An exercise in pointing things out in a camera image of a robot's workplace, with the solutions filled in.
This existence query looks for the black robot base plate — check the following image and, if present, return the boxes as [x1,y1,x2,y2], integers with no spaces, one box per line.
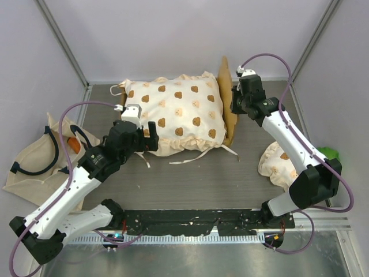
[122,209,295,237]

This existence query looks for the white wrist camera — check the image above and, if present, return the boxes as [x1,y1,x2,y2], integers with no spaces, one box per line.
[114,104,142,129]
[236,66,256,78]

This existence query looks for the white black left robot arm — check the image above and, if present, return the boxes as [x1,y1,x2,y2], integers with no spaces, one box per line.
[9,120,159,265]

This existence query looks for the wooden pet bed frame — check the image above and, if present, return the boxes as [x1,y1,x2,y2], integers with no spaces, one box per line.
[115,55,242,146]

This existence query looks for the white slotted cable duct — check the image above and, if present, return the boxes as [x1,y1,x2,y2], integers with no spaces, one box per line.
[69,231,265,245]

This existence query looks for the green toy cabbage leaf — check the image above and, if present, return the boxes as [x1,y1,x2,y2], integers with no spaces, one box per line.
[317,147,340,160]

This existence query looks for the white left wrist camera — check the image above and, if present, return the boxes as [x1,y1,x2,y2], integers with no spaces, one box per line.
[114,104,142,129]

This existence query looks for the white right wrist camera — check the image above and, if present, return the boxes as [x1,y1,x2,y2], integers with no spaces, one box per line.
[236,66,256,78]

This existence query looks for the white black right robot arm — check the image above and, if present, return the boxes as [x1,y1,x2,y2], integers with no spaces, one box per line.
[231,70,342,228]

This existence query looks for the orange toy carrot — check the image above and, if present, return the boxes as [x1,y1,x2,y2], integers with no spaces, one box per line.
[67,137,81,154]

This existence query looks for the beige canvas tote bag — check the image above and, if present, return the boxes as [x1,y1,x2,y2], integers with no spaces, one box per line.
[3,114,100,206]

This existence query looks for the small bear print pillow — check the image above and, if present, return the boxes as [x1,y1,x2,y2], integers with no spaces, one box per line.
[258,141,298,192]

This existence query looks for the bear print white cushion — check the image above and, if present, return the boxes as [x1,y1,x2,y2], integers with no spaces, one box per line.
[109,70,240,169]

